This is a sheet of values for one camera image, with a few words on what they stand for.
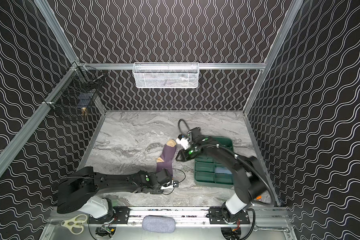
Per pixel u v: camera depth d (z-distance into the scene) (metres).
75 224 0.72
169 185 0.68
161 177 0.66
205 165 0.90
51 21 0.73
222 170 0.87
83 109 0.83
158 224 0.70
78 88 0.98
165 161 0.93
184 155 0.75
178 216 0.76
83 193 0.43
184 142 0.79
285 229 0.71
